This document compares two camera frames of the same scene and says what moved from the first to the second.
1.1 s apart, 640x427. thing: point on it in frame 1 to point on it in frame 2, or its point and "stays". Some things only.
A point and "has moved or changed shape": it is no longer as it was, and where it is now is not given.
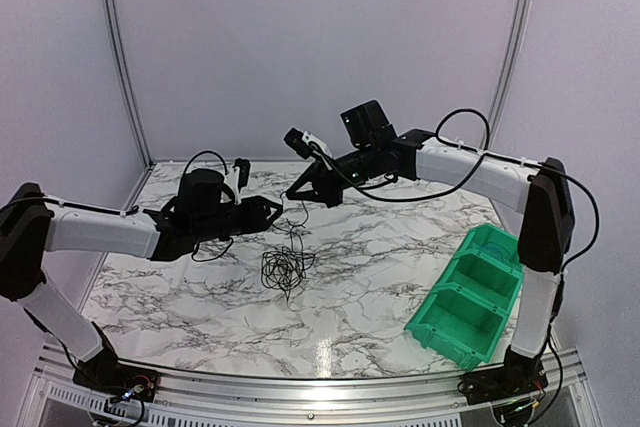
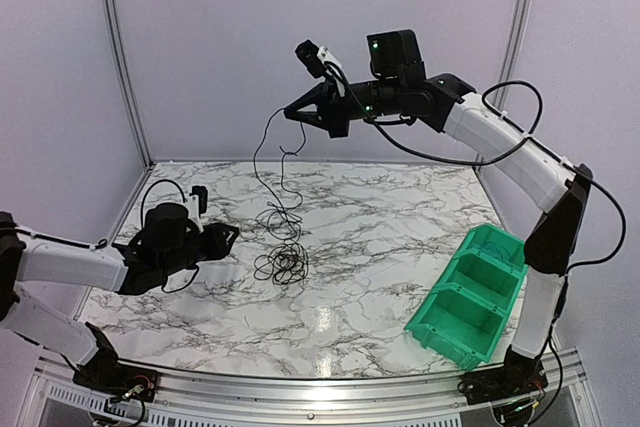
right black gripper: (325, 190) to (330, 117)
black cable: (285, 268) has moved or changed shape
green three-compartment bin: (467, 311) stays
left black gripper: (257, 212) to (217, 233)
